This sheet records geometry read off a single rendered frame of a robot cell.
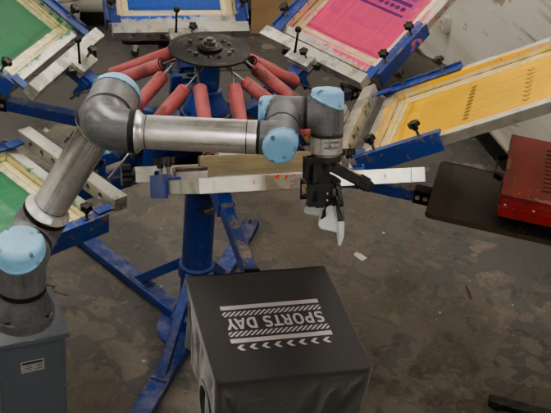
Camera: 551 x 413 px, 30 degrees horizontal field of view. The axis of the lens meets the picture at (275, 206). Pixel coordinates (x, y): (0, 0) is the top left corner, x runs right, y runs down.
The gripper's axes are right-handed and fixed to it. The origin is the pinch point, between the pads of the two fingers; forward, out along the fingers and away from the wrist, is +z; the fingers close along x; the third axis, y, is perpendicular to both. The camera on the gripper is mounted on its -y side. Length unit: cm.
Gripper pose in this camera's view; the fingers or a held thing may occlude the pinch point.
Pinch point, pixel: (332, 236)
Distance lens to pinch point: 243.1
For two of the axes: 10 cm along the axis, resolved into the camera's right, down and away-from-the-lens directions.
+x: 2.6, 2.7, -9.3
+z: -0.1, 9.6, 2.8
